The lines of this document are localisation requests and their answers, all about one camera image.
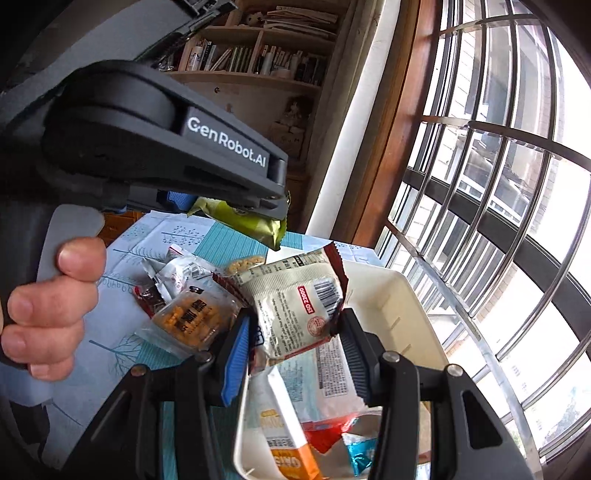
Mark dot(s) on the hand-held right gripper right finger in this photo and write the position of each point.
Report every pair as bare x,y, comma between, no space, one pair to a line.
364,364

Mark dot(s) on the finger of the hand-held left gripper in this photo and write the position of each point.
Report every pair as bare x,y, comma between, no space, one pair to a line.
272,207

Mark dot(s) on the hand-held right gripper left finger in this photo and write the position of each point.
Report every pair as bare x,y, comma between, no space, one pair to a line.
235,364

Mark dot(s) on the green snack packet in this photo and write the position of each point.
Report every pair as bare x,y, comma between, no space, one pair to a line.
249,227

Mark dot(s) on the large white snack packet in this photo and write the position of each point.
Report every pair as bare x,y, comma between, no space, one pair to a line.
328,383

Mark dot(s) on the cream plastic tray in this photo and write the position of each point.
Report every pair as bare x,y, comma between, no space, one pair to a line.
406,314

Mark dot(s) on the white brown-edged snack packet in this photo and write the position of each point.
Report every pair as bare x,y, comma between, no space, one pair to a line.
286,300

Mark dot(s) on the red and blue biscuit packet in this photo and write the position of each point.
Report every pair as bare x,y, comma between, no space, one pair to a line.
323,436

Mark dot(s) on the white and orange cracker packet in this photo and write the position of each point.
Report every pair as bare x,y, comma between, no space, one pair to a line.
281,438

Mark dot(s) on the small blue snack packet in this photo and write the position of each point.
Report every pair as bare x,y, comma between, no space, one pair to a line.
360,457

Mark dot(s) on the person's left hand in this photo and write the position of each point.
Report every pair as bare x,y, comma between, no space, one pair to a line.
46,314

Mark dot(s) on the clear packet round yellow cookies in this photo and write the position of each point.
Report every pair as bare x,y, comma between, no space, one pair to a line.
242,265

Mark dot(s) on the clear packet orange cake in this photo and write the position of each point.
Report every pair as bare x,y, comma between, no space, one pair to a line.
189,318

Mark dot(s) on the doll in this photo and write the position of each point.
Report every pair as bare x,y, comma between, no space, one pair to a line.
298,110

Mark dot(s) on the white crinkled snack packet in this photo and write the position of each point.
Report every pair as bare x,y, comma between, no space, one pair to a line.
178,272

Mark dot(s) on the wooden bookshelf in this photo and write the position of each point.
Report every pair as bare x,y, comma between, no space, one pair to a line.
240,78

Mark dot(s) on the teal and white tablecloth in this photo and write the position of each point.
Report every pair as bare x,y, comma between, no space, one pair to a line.
115,258

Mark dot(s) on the row of books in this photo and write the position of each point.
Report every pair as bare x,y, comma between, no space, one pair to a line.
240,57

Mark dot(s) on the stack of magazines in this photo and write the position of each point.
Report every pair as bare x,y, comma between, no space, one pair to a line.
300,18

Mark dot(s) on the window with metal grille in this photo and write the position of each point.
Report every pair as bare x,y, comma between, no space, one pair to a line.
485,161

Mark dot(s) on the wooden window frame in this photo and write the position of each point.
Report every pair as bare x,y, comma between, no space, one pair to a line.
369,161

